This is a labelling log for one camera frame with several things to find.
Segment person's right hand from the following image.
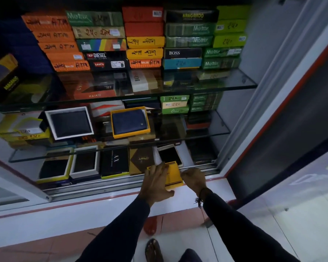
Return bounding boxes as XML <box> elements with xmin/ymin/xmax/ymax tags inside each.
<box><xmin>180</xmin><ymin>168</ymin><xmax>208</xmax><ymax>196</ymax></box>

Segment person's left hand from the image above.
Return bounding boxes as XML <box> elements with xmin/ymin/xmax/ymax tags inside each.
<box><xmin>138</xmin><ymin>162</ymin><xmax>175</xmax><ymax>208</ymax></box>

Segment person's right forearm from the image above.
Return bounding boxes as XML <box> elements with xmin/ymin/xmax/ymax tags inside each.
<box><xmin>202</xmin><ymin>191</ymin><xmax>301</xmax><ymax>262</ymax></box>

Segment person's left forearm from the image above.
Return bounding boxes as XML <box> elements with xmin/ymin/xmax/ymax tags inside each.
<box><xmin>77</xmin><ymin>195</ymin><xmax>154</xmax><ymax>262</ymax></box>

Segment cream box with black wallet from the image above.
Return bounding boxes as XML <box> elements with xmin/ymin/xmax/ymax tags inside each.
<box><xmin>156</xmin><ymin>144</ymin><xmax>183</xmax><ymax>168</ymax></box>

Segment plain black wallet box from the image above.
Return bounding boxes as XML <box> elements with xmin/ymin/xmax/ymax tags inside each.
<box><xmin>186</xmin><ymin>138</ymin><xmax>217</xmax><ymax>164</ymax></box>

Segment brown wallet box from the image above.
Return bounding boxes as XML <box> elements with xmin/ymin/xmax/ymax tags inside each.
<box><xmin>129</xmin><ymin>146</ymin><xmax>156</xmax><ymax>176</ymax></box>

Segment short glass shelf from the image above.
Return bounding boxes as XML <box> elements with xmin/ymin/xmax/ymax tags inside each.
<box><xmin>9</xmin><ymin>110</ymin><xmax>231</xmax><ymax>163</ymax></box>

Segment person's sandal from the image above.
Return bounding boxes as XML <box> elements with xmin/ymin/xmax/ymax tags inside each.
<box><xmin>145</xmin><ymin>238</ymin><xmax>165</xmax><ymax>262</ymax></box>

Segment black box with white print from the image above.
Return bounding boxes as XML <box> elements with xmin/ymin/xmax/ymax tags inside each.
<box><xmin>100</xmin><ymin>146</ymin><xmax>130</xmax><ymax>179</ymax></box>

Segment person's trouser leg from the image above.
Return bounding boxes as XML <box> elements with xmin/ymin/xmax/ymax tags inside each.
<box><xmin>179</xmin><ymin>248</ymin><xmax>203</xmax><ymax>262</ymax></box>

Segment stack of small green boxes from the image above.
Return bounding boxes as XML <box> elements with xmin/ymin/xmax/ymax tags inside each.
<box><xmin>160</xmin><ymin>93</ymin><xmax>223</xmax><ymax>115</ymax></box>

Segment yellow box with blue wallet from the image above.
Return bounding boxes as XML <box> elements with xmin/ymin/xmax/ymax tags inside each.
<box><xmin>110</xmin><ymin>106</ymin><xmax>151</xmax><ymax>139</ymax></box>

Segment white-edged box with dark wallet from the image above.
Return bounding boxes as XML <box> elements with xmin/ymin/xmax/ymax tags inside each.
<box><xmin>69</xmin><ymin>146</ymin><xmax>100</xmax><ymax>179</ymax></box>

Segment long glass shelf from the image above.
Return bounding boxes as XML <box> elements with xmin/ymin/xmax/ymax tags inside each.
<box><xmin>0</xmin><ymin>68</ymin><xmax>258</xmax><ymax>112</ymax></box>

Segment beige wallet box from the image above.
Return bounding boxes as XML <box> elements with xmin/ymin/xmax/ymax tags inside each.
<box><xmin>128</xmin><ymin>70</ymin><xmax>159</xmax><ymax>93</ymax></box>

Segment red and white box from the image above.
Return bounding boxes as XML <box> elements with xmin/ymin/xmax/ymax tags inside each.
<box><xmin>90</xmin><ymin>100</ymin><xmax>126</xmax><ymax>118</ymax></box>

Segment yellow-edged box with black wallet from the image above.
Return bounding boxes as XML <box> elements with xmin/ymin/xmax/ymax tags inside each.
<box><xmin>37</xmin><ymin>148</ymin><xmax>74</xmax><ymax>184</ymax></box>

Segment white box with dark wallet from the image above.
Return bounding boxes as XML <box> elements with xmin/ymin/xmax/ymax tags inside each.
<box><xmin>45</xmin><ymin>106</ymin><xmax>95</xmax><ymax>141</ymax></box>

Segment orange wallet box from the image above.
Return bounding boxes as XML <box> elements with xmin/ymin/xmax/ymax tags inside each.
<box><xmin>71</xmin><ymin>78</ymin><xmax>118</xmax><ymax>100</ymax></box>

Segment stacks of colourful wallet boxes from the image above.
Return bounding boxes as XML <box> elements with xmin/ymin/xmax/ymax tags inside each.
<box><xmin>21</xmin><ymin>5</ymin><xmax>250</xmax><ymax>73</ymax></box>

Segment glass sliding door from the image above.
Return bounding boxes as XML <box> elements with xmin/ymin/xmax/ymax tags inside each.
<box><xmin>0</xmin><ymin>154</ymin><xmax>53</xmax><ymax>216</ymax></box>

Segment pile of yellow boxes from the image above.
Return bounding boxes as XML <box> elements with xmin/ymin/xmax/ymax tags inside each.
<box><xmin>0</xmin><ymin>117</ymin><xmax>53</xmax><ymax>143</ymax></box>

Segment black and yellow box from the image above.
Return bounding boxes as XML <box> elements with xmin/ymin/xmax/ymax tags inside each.
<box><xmin>0</xmin><ymin>54</ymin><xmax>53</xmax><ymax>104</ymax></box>

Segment black thread wrist bracelet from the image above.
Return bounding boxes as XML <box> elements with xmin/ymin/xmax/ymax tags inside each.
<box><xmin>194</xmin><ymin>187</ymin><xmax>212</xmax><ymax>208</ymax></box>

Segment metal sliding door rail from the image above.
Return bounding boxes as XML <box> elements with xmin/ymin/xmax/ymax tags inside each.
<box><xmin>43</xmin><ymin>163</ymin><xmax>220</xmax><ymax>202</ymax></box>

